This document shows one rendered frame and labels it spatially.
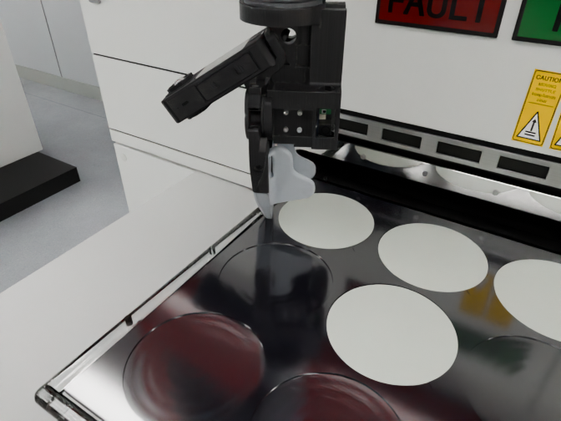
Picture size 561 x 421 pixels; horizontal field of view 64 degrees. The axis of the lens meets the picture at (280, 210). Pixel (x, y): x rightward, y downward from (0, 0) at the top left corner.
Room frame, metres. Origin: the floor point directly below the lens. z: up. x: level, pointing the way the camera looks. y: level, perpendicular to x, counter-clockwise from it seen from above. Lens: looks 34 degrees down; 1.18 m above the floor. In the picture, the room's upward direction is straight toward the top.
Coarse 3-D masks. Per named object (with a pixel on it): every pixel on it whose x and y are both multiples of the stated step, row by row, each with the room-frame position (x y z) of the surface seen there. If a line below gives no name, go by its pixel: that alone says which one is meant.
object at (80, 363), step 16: (256, 208) 0.41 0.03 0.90; (240, 224) 0.38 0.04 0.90; (224, 240) 0.35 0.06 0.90; (208, 256) 0.33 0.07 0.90; (192, 272) 0.31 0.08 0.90; (160, 288) 0.28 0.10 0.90; (176, 288) 0.29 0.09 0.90; (144, 304) 0.27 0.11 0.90; (160, 304) 0.27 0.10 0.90; (112, 336) 0.23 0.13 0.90; (96, 352) 0.22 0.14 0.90; (64, 368) 0.20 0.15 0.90; (80, 368) 0.21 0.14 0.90; (48, 384) 0.19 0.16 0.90; (64, 384) 0.19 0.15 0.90
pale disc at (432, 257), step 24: (384, 240) 0.36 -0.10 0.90; (408, 240) 0.36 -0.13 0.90; (432, 240) 0.36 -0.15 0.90; (456, 240) 0.36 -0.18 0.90; (384, 264) 0.32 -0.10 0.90; (408, 264) 0.32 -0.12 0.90; (432, 264) 0.32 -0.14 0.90; (456, 264) 0.32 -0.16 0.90; (480, 264) 0.32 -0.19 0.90; (432, 288) 0.29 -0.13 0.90; (456, 288) 0.29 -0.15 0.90
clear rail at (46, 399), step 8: (40, 392) 0.18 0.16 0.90; (48, 392) 0.18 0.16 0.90; (56, 392) 0.19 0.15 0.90; (40, 400) 0.18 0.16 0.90; (48, 400) 0.18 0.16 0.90; (56, 400) 0.18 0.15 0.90; (64, 400) 0.18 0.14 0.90; (48, 408) 0.17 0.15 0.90; (56, 408) 0.17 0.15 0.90; (64, 408) 0.17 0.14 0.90; (72, 408) 0.17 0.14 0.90; (80, 408) 0.17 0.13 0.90; (56, 416) 0.17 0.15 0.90; (64, 416) 0.17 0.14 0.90; (72, 416) 0.17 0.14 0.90; (80, 416) 0.17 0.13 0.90; (88, 416) 0.17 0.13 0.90
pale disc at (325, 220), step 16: (288, 208) 0.41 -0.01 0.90; (304, 208) 0.41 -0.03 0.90; (320, 208) 0.41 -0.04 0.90; (336, 208) 0.41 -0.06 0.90; (352, 208) 0.41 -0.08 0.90; (288, 224) 0.38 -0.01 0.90; (304, 224) 0.38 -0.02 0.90; (320, 224) 0.38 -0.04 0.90; (336, 224) 0.38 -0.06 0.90; (352, 224) 0.38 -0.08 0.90; (368, 224) 0.38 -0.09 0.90; (304, 240) 0.35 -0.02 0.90; (320, 240) 0.35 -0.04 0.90; (336, 240) 0.35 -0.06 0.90; (352, 240) 0.36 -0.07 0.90
